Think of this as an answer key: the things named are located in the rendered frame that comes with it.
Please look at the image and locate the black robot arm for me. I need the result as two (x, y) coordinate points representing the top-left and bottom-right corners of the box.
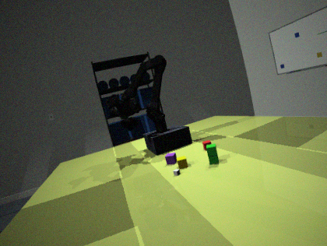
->
(119, 55), (170, 133)

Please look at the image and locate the yellow block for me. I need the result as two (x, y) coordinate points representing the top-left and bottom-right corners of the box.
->
(177, 156), (188, 169)

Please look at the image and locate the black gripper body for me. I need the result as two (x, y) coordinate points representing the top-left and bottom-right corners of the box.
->
(106, 94), (139, 132)

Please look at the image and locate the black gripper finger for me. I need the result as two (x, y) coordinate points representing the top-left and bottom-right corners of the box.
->
(107, 97), (119, 109)
(120, 117), (135, 128)

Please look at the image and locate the purple block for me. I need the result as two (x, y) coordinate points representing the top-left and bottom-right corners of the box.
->
(165, 153), (177, 164)

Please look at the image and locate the small white cube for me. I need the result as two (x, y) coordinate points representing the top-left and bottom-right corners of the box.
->
(174, 169), (181, 176)

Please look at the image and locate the green block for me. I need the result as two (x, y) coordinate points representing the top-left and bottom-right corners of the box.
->
(209, 155), (219, 165)
(206, 143), (217, 156)

